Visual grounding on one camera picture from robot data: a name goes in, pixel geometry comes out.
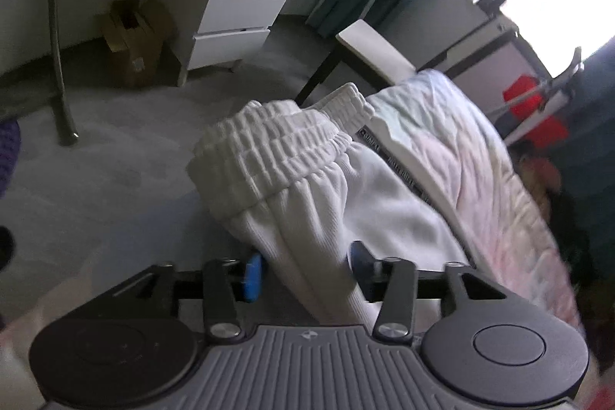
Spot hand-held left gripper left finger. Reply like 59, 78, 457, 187
93, 252, 266, 341

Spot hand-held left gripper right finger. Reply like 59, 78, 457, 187
347, 240, 522, 342

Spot white pants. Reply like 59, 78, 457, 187
186, 83, 474, 325

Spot pile of dark clothes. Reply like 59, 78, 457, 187
509, 141, 615, 346

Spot pink and white duvet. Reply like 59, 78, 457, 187
370, 69, 584, 340

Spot white stool with black legs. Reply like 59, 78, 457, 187
294, 19, 417, 104

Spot red cloth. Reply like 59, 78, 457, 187
502, 74, 571, 151

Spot white low cabinet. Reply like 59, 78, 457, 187
418, 13, 549, 114

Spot garment steamer stand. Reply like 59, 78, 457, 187
490, 47, 585, 123

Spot cardboard box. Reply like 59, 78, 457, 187
100, 0, 176, 90

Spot white drawer unit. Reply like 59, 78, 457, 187
178, 0, 311, 87

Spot purple cloth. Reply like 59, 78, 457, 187
0, 119, 23, 200

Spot metal pole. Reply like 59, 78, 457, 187
47, 0, 80, 148

